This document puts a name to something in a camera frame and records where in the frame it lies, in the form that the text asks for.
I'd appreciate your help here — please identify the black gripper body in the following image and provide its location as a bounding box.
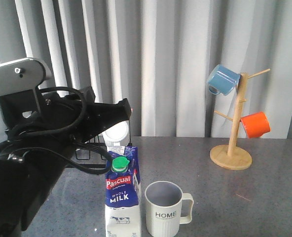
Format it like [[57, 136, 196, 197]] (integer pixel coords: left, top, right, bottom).
[[0, 87, 131, 168]]

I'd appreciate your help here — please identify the blue white milk carton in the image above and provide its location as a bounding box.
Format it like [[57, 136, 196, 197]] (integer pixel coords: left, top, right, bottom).
[[105, 146, 142, 237]]

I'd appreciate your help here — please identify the white HOME mug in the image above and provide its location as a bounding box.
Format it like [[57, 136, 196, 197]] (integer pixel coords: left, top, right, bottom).
[[145, 181, 194, 237]]

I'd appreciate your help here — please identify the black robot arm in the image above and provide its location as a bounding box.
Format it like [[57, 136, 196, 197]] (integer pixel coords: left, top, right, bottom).
[[0, 87, 131, 237]]

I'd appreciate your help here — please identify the white ribbed mug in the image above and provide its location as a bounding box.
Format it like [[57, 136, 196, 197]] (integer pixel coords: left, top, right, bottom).
[[102, 121, 130, 147]]

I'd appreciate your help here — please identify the grey pleated curtain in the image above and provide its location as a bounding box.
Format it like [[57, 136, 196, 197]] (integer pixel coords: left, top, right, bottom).
[[0, 0, 292, 139]]

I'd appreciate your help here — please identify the blue enamel mug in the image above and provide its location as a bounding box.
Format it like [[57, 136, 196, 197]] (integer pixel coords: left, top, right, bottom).
[[207, 64, 241, 96]]

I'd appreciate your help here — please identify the wooden mug tree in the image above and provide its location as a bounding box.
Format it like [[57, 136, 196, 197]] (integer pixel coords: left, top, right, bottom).
[[210, 68, 271, 170]]

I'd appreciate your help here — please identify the orange enamel mug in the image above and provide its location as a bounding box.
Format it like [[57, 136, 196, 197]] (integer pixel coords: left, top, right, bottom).
[[240, 112, 271, 138]]

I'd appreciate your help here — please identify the black cable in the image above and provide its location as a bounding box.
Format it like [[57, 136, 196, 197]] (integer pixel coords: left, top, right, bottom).
[[0, 86, 111, 175]]

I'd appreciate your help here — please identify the black wire mug rack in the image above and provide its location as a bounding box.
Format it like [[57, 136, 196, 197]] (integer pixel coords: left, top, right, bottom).
[[62, 123, 133, 169]]

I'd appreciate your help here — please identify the silver camera mount bracket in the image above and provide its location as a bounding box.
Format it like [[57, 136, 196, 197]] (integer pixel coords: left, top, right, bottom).
[[0, 57, 52, 96]]

